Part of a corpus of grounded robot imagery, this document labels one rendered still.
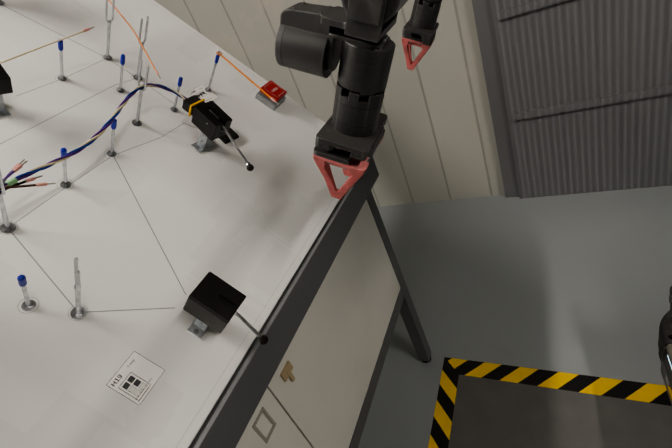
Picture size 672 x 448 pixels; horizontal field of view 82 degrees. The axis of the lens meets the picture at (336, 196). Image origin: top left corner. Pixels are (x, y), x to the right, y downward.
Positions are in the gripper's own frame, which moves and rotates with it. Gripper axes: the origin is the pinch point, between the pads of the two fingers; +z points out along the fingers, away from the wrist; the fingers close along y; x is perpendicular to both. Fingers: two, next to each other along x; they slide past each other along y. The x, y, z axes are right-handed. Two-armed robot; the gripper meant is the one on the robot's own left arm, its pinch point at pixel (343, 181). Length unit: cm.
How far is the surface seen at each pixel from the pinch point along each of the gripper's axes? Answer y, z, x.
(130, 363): 25.7, 19.6, -18.1
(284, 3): -143, 20, -77
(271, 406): 16.9, 38.5, -1.6
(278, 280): 3.2, 23.0, -7.6
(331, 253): -10.5, 27.3, -2.1
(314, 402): 9.5, 48.5, 4.4
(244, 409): 22.5, 27.5, -3.3
